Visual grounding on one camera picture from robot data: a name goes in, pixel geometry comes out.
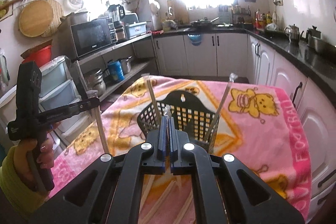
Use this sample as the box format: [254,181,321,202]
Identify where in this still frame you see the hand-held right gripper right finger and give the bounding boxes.
[170,118,306,224]

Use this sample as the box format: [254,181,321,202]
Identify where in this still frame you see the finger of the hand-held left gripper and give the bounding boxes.
[38,97,101,126]

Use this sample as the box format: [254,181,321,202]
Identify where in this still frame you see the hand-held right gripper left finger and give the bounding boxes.
[28,116,171,224]

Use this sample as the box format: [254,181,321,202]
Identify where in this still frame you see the black plastic lattice basket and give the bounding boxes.
[136,90,218,152]

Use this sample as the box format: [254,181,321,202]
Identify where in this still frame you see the person's left forearm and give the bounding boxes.
[0,152,51,222]

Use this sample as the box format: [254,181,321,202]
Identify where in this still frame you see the person's left hand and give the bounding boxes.
[9,138,54,188]

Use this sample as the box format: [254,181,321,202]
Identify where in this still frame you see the plastic drawer unit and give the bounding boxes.
[38,55,82,135]

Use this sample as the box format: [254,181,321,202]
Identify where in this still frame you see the stacked steel pots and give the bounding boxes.
[84,69,107,97]

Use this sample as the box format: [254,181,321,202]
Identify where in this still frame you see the red plastic basin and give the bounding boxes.
[21,42,53,68]

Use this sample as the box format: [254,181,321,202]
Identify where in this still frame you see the blue canister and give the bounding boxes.
[107,60,125,82]

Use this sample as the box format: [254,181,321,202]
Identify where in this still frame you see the steel pot with lid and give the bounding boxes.
[119,56,133,74]

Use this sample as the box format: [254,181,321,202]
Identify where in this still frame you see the round wooden board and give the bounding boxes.
[18,0,54,38]

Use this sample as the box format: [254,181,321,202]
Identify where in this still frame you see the black microwave oven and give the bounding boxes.
[70,17,117,56]

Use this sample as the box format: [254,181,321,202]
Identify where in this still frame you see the kitchen storage shelf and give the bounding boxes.
[56,32,159,109]

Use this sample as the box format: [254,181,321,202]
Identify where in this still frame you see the pink printed blanket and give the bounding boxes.
[49,76,313,224]

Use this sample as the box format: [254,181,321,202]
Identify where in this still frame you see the round bamboo mat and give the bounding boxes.
[42,0,65,38]

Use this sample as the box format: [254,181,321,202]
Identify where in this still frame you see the grey pot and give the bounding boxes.
[69,11,90,25]

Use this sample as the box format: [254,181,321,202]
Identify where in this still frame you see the grey-blue plastic dish box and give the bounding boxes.
[123,21,147,39]

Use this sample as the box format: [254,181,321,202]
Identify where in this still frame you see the blue plastic bag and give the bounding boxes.
[188,33,202,46]

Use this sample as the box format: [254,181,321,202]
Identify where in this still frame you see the black blender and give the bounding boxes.
[106,1,126,42]

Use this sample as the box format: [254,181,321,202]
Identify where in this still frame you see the white kitchen cabinets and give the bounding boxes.
[152,30,336,214]

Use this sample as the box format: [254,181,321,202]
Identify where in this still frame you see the black wok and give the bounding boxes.
[190,17,219,28]

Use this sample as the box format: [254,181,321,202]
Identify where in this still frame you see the wooden cutting board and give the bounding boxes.
[167,0,189,25]

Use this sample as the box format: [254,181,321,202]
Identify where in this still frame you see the spice rack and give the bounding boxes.
[231,5,254,24]

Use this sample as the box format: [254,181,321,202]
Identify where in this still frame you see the group of condiment bottles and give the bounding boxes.
[255,9,277,30]

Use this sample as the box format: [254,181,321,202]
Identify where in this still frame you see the black kitchen countertop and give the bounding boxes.
[152,25,336,88]

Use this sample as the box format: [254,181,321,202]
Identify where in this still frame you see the steel kettle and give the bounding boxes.
[284,24,305,42]

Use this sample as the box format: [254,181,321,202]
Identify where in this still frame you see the dark kettle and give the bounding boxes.
[306,26,322,43]

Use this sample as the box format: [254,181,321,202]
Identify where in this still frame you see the steel pan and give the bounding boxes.
[307,36,334,54]

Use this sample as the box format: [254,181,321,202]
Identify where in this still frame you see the fruit wall poster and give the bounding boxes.
[0,0,16,21]

